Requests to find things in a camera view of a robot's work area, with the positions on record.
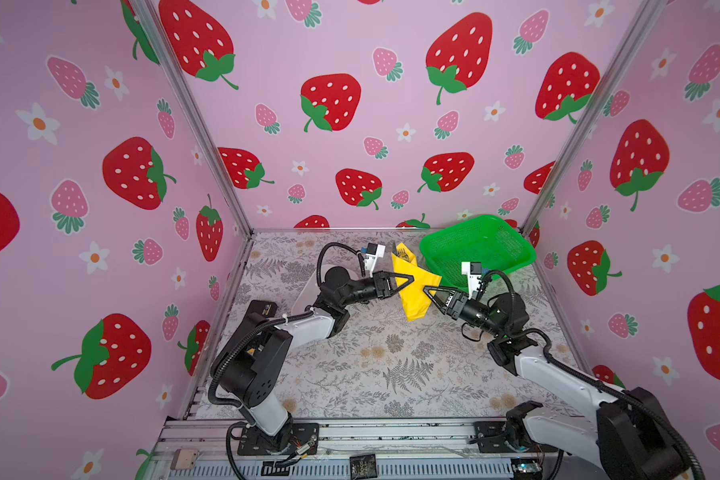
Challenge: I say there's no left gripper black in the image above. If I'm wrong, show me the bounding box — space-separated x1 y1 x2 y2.
336 275 409 312

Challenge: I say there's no yellow paper napkin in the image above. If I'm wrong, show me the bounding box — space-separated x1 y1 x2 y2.
392 242 442 322

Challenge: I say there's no green plastic basket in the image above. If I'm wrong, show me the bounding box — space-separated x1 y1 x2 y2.
419 215 536 291

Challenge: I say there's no white rectangular tray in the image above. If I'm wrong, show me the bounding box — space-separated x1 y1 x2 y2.
291 275 320 314

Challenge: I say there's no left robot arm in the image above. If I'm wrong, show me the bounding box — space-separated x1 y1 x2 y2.
207 267 414 438

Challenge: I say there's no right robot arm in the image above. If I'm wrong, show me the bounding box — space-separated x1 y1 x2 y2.
424 286 705 479

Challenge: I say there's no black box yellow label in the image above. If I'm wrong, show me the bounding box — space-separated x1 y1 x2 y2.
245 300 278 319

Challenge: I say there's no beige small box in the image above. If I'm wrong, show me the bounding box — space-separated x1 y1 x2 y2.
169 448 200 471

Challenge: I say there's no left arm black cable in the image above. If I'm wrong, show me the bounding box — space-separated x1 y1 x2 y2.
206 241 367 409

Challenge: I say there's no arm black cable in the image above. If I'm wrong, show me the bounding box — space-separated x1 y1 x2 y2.
206 241 367 409
460 269 706 480

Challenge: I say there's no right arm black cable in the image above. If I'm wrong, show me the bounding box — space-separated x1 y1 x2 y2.
460 269 706 480

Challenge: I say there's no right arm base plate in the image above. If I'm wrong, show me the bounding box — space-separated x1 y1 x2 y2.
468 420 557 454

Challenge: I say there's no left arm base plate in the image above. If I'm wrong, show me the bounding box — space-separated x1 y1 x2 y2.
237 422 320 456

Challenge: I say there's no aluminium frame rail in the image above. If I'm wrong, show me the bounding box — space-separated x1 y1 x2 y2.
143 417 606 479

